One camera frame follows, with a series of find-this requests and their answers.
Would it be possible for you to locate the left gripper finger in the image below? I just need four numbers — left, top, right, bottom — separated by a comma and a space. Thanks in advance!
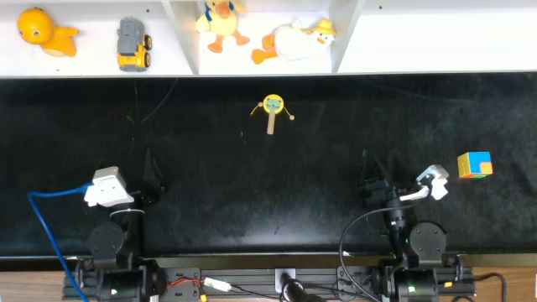
143, 147, 166, 199

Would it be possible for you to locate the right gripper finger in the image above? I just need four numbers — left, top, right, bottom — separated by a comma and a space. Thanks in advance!
383, 151, 400, 186
357, 148, 381, 190

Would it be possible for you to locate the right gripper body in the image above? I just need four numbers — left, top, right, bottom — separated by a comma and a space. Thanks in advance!
362, 181, 404, 207

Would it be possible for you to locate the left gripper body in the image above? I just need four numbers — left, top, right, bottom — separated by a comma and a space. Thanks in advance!
127, 188, 166, 208

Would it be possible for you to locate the grey and yellow toy truck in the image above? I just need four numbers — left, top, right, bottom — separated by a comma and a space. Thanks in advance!
116, 16, 154, 74

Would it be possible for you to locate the many-coloured puzzle cube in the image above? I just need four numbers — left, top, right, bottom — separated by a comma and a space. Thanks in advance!
456, 150, 494, 180

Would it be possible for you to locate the yellow rattle drum toy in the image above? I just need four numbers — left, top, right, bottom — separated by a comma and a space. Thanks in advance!
249, 93, 296, 137

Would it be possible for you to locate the white shelf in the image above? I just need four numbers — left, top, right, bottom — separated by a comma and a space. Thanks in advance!
0, 0, 537, 80

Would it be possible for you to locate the white plush duck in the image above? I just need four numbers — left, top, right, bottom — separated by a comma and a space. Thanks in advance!
250, 17, 338, 66

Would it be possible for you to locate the yellow plush duck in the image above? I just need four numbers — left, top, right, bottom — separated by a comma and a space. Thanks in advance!
195, 0, 252, 55

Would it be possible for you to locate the yellow rubber duck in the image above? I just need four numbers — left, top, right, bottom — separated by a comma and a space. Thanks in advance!
16, 6, 81, 59

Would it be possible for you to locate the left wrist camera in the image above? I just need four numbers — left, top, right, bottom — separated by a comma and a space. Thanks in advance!
83, 165, 136, 209

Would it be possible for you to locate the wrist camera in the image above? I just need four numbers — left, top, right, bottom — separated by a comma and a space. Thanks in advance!
399, 164, 451, 202
83, 165, 136, 209

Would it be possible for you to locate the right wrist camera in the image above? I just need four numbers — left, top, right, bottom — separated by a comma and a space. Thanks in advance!
399, 164, 451, 202

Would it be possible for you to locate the black cable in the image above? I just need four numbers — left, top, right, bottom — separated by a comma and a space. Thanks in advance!
338, 202, 417, 302

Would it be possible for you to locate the blue cable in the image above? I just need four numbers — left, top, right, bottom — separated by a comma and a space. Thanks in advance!
27, 181, 95, 302

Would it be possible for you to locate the mounting rail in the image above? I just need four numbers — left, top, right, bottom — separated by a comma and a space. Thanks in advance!
61, 265, 509, 302

